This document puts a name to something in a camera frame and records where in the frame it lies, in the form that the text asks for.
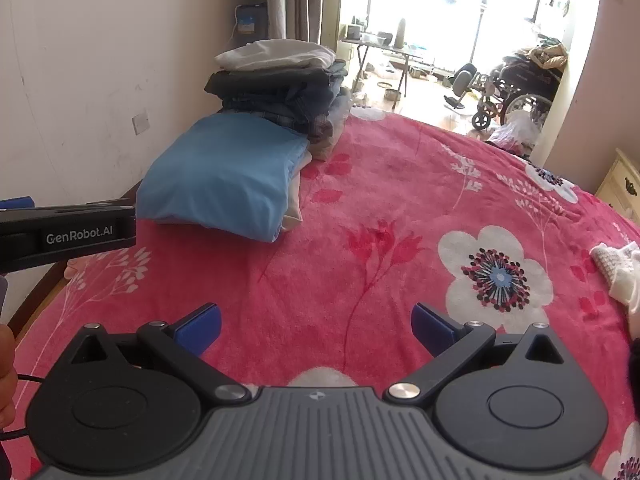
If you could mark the white wall switch plate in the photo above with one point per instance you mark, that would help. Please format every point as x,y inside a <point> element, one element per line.
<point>140,122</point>

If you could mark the wheelchair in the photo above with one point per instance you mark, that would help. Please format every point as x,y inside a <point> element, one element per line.
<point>525,80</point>

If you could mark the folded plaid garment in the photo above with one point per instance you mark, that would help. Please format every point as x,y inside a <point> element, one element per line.
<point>325,125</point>

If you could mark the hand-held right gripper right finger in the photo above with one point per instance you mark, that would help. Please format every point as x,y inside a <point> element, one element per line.
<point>430,327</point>

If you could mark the folded dark grey garment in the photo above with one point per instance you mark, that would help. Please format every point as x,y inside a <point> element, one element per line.
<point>270,80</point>

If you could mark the person's left hand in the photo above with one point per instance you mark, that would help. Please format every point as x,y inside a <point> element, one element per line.
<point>6,360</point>

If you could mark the grey curtain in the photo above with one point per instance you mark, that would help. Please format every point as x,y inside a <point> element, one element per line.
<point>295,0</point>

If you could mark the white plastic bag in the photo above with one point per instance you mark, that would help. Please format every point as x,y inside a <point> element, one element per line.
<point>517,130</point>

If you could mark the light blue t-shirt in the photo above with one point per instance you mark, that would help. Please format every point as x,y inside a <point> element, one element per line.
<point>220,175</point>

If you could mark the blue wall box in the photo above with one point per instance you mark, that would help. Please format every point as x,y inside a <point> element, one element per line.
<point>251,20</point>

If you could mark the cream dresser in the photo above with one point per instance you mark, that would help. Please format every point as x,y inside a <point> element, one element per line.
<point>620,190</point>

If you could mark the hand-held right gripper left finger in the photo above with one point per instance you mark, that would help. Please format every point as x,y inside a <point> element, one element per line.
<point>200,327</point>

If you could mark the pink floral blanket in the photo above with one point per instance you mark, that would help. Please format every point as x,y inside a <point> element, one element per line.
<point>350,185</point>

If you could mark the folded white garment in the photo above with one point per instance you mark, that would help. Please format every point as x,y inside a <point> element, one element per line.
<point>275,54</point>

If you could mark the beige folded cloth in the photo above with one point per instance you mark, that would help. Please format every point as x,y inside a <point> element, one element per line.
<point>295,200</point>

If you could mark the folded blue jeans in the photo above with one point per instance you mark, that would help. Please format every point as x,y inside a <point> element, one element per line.
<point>300,105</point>

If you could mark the folding table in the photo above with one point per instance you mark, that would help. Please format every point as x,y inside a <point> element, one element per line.
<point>380,49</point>

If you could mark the grey box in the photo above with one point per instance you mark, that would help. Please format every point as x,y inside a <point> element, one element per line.
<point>353,31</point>

